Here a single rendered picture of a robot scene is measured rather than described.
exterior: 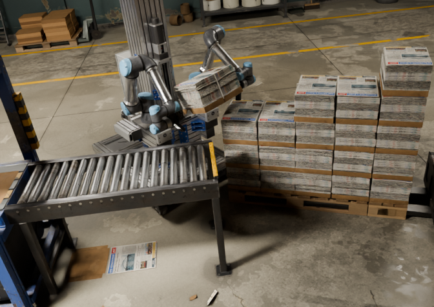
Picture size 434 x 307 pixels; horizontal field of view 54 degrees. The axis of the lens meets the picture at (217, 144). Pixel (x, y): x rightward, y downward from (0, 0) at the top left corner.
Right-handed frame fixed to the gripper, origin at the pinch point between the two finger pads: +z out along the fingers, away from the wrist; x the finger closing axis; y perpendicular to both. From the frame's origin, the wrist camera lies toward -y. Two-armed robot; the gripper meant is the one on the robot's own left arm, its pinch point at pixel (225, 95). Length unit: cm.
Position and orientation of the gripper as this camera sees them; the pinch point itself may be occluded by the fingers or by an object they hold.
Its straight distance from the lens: 334.9
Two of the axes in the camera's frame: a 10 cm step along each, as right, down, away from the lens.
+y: -3.4, -9.1, -2.4
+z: -7.0, 4.2, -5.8
